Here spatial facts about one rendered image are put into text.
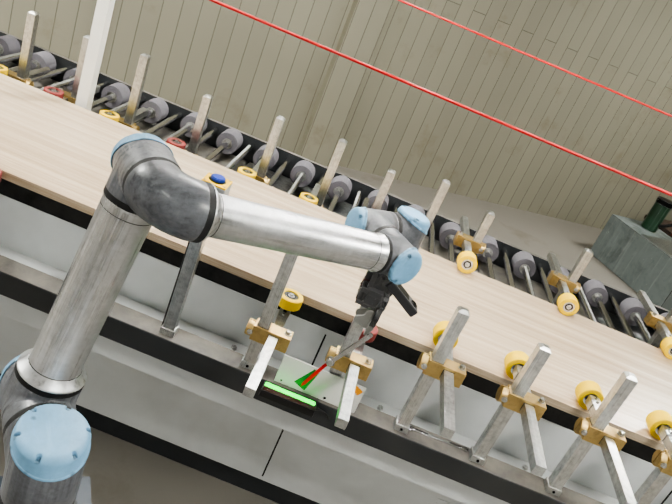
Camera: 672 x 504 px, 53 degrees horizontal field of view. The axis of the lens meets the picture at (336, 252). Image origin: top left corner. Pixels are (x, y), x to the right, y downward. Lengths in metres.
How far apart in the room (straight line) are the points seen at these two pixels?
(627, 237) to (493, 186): 1.38
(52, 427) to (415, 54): 5.17
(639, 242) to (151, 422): 5.30
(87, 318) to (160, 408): 1.12
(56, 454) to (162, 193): 0.56
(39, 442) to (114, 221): 0.46
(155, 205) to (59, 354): 0.45
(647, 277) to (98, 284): 5.90
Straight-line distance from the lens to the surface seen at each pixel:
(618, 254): 7.07
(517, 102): 6.90
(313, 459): 2.51
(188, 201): 1.22
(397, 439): 2.10
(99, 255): 1.40
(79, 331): 1.49
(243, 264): 2.16
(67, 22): 5.54
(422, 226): 1.68
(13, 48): 3.81
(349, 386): 1.89
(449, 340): 1.93
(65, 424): 1.51
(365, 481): 2.55
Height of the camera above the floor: 1.93
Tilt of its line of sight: 25 degrees down
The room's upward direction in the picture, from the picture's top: 23 degrees clockwise
